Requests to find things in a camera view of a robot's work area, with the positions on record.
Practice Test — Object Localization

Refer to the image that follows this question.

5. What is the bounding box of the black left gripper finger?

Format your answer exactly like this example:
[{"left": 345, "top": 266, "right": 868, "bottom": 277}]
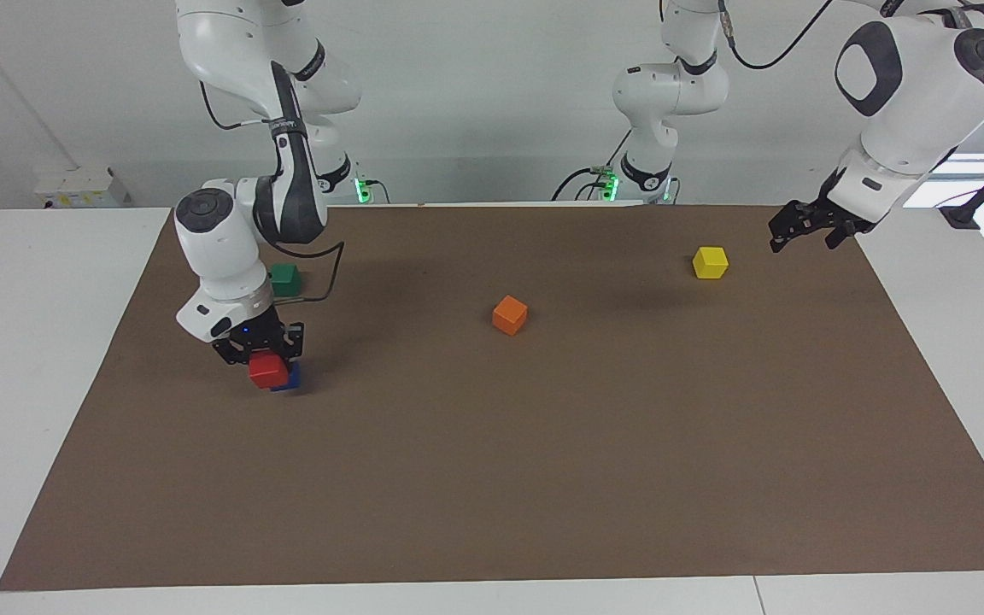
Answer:
[
  {"left": 767, "top": 200, "right": 819, "bottom": 254},
  {"left": 823, "top": 218, "right": 867, "bottom": 251}
]

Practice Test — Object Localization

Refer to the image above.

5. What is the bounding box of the red wooden block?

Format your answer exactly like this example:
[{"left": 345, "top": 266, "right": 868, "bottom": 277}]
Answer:
[{"left": 248, "top": 353, "right": 290, "bottom": 391}]

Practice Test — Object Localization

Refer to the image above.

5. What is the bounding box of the green wooden block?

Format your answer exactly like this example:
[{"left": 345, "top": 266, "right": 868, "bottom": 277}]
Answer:
[{"left": 269, "top": 262, "right": 302, "bottom": 299}]

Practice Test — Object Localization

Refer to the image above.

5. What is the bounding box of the yellow wooden block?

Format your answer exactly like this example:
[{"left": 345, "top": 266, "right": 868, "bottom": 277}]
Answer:
[{"left": 692, "top": 245, "right": 730, "bottom": 281}]

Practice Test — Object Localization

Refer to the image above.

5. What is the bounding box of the orange wooden block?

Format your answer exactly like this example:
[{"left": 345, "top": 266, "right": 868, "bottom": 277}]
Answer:
[{"left": 491, "top": 295, "right": 530, "bottom": 337}]

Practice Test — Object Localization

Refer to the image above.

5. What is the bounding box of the brown table mat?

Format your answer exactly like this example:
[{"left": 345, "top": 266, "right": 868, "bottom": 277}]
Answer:
[{"left": 0, "top": 202, "right": 984, "bottom": 593}]

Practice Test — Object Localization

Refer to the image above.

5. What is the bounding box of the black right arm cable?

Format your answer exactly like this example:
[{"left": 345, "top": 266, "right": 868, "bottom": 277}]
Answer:
[{"left": 199, "top": 79, "right": 348, "bottom": 305}]

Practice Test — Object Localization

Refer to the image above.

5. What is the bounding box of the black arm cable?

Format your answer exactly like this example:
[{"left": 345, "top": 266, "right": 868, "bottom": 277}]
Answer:
[
  {"left": 717, "top": 0, "right": 984, "bottom": 72},
  {"left": 199, "top": 79, "right": 348, "bottom": 305}
]

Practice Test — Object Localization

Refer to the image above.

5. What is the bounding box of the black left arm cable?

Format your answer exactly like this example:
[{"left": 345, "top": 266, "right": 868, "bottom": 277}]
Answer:
[{"left": 717, "top": 0, "right": 984, "bottom": 72}]

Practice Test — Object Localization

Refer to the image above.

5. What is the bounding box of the black left base cable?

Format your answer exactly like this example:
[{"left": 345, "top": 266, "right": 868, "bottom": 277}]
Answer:
[{"left": 551, "top": 128, "right": 635, "bottom": 203}]

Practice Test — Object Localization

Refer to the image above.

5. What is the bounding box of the white wall socket box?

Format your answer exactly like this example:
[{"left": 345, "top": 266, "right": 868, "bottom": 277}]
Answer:
[{"left": 34, "top": 166, "right": 131, "bottom": 209}]

